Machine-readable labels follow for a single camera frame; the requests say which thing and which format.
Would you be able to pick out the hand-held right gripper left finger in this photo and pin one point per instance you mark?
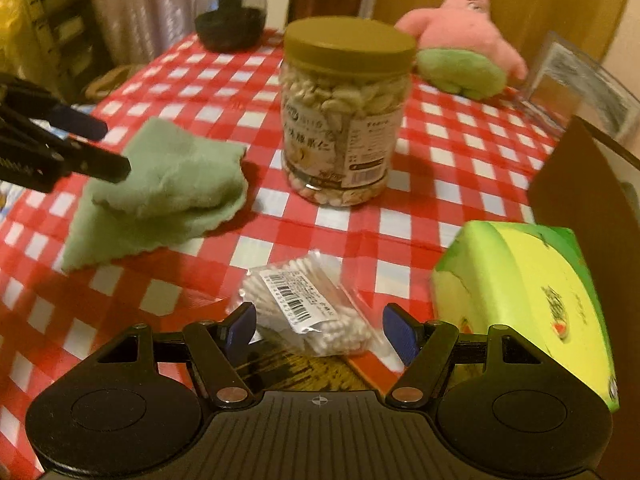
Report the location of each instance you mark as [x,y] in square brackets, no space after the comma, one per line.
[243,325]

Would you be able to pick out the sheer curtain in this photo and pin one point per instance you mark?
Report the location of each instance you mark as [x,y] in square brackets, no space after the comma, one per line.
[140,5]

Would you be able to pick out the red white checked tablecloth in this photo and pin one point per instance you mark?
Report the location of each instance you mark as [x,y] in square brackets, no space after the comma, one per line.
[440,185]

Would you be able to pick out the clear picture frame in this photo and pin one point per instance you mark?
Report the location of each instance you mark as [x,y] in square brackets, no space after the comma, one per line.
[575,85]

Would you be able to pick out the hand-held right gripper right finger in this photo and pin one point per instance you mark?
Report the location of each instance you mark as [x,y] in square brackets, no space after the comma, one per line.
[400,335]

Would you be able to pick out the glass jar with dark contents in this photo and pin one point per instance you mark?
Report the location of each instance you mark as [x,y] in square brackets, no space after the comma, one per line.
[230,15]

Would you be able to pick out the green tissue box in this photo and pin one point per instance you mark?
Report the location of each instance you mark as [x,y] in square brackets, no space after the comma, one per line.
[525,285]

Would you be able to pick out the nut jar with gold lid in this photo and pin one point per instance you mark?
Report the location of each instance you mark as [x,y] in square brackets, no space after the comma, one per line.
[345,120]

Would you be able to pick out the bag of cotton swabs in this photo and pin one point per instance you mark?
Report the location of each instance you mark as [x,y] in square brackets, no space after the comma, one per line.
[310,305]

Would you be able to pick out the green cloth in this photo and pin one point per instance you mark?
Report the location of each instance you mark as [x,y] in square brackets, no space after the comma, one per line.
[175,185]

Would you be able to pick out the yellow bag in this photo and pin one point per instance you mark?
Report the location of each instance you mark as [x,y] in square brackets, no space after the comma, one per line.
[12,30]

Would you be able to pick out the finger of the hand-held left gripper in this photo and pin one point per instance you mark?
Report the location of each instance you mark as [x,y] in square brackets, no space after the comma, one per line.
[100,162]
[80,124]

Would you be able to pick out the brown cardboard box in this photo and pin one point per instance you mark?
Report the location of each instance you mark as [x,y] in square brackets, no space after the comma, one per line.
[565,175]

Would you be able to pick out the wooden door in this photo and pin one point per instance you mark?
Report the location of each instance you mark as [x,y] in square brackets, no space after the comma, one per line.
[550,0]

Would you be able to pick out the pink starfish plush toy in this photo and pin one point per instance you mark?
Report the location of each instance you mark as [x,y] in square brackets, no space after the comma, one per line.
[465,25]

